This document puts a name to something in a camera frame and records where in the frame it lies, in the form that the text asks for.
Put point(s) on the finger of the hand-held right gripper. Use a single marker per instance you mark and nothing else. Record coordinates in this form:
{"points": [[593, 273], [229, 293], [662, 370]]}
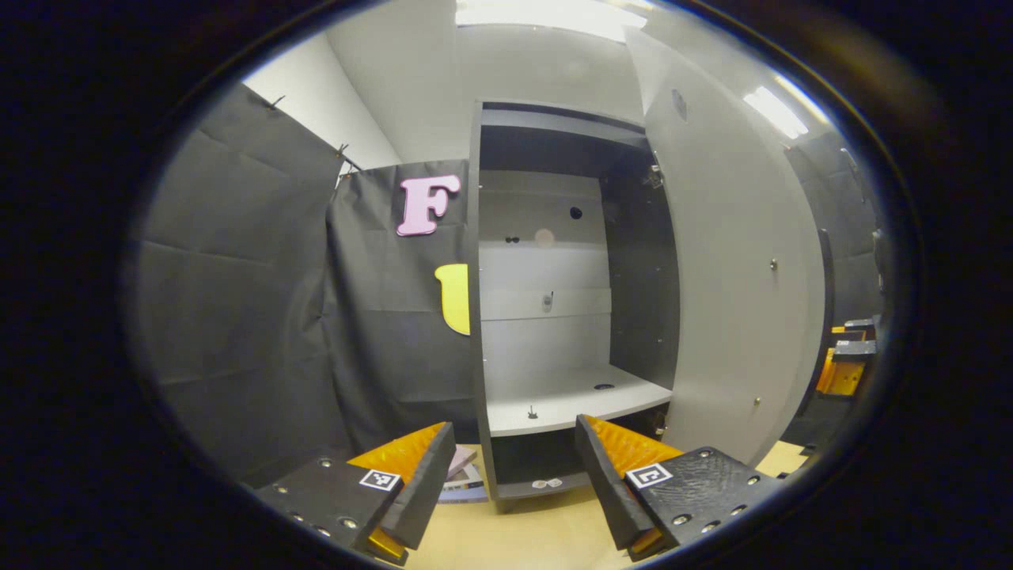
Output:
{"points": [[843, 372], [855, 328]]}

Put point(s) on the grey cabinet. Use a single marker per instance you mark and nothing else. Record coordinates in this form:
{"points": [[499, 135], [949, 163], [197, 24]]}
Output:
{"points": [[641, 301]]}

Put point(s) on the small paper booklets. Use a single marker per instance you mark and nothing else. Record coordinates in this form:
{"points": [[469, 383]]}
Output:
{"points": [[467, 479]]}

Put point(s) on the beige cabinet door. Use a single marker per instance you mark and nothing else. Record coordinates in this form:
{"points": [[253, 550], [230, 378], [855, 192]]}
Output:
{"points": [[728, 277]]}

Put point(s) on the ceiling light panel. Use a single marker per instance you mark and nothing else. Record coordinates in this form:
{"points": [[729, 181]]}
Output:
{"points": [[554, 16], [775, 111]]}

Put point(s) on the metal door hinge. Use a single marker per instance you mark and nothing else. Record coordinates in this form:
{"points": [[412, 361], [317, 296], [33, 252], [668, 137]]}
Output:
{"points": [[654, 176]]}

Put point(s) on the dark metal stand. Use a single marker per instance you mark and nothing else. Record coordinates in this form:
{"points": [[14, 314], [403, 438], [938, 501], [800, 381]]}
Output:
{"points": [[877, 253]]}

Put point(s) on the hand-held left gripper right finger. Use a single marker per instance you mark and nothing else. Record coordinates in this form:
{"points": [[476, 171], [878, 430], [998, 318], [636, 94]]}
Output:
{"points": [[605, 483]]}

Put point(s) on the black backdrop cloth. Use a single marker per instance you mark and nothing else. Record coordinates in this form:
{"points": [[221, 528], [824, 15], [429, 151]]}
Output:
{"points": [[253, 301]]}

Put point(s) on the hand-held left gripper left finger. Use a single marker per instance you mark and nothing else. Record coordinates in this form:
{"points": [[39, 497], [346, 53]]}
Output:
{"points": [[427, 475]]}

